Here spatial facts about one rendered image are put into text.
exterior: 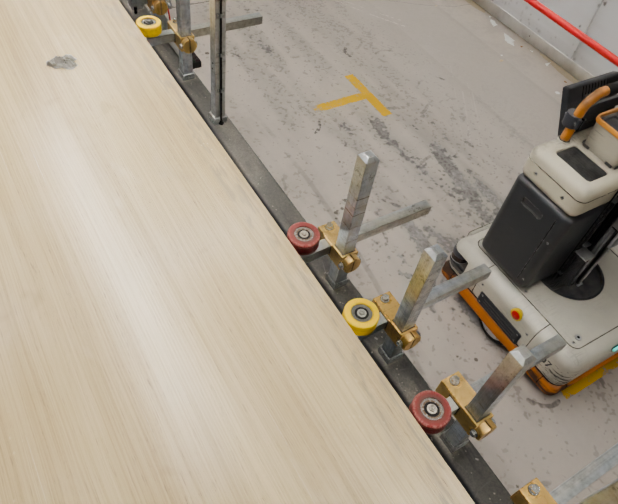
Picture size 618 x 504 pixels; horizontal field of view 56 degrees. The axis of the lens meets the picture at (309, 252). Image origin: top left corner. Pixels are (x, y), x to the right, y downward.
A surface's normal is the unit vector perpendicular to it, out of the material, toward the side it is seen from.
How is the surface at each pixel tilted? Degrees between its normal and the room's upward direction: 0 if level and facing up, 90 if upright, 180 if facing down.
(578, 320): 0
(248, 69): 0
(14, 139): 0
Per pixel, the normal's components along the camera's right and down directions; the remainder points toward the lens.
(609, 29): -0.85, 0.33
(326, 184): 0.12, -0.62
